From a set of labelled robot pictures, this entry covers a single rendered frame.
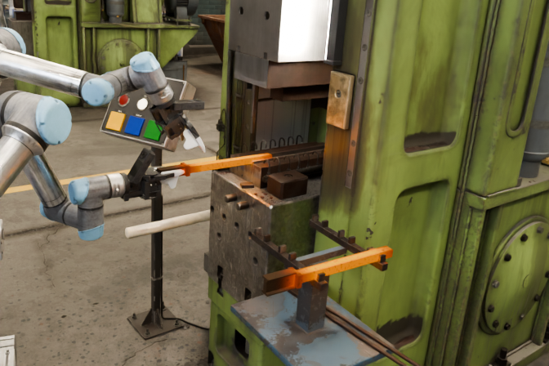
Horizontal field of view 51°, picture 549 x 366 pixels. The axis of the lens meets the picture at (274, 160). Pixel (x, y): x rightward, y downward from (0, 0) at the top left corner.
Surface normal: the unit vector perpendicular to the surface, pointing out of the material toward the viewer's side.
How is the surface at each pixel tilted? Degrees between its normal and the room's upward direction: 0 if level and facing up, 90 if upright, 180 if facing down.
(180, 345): 0
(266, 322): 0
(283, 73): 90
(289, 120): 90
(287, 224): 90
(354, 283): 90
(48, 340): 0
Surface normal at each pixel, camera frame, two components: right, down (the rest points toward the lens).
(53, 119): 0.94, 0.10
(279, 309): 0.07, -0.95
